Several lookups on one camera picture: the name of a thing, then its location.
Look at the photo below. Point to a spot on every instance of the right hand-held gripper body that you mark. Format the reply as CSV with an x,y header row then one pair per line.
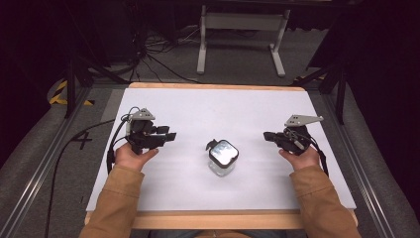
x,y
296,136

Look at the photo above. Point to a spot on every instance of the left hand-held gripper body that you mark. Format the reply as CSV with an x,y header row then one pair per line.
x,y
142,130

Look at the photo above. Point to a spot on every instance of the clear square jar black lid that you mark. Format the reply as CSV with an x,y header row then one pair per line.
x,y
222,156

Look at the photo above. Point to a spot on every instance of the person's right hand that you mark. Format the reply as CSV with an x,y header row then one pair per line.
x,y
301,160

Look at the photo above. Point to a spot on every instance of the person's left hand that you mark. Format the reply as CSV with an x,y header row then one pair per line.
x,y
131,157

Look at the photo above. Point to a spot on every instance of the white table mat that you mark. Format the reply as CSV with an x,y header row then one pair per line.
x,y
220,149

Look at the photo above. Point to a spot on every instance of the black tripod stand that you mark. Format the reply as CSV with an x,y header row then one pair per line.
x,y
76,71
333,82

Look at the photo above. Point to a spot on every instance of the yellow black hazard tape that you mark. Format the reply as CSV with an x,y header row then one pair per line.
x,y
62,95

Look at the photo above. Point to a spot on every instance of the white metal stand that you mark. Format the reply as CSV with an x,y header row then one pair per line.
x,y
242,36

